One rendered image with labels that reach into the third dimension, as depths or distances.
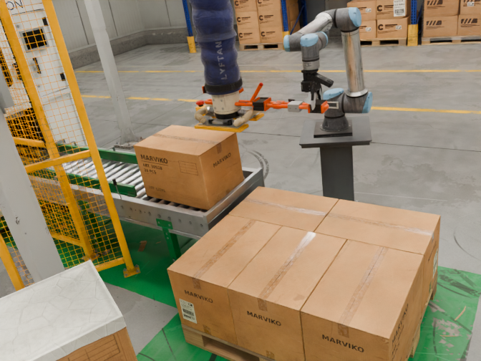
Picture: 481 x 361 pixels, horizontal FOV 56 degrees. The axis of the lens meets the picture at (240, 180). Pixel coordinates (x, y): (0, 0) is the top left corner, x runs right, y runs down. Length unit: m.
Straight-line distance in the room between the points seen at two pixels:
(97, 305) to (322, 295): 1.04
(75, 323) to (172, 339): 1.37
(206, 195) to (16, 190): 1.10
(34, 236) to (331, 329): 1.73
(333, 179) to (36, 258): 2.11
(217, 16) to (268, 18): 8.18
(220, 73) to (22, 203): 1.32
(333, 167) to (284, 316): 1.56
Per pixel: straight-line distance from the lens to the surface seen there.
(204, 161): 2.82
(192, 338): 2.80
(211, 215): 2.82
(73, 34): 13.19
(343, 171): 3.46
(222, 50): 2.62
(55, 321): 1.65
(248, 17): 11.00
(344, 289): 2.21
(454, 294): 3.08
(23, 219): 2.81
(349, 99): 3.26
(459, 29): 9.47
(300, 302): 2.16
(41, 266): 2.94
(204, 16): 2.58
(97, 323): 1.57
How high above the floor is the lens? 1.99
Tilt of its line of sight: 26 degrees down
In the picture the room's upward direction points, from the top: 9 degrees counter-clockwise
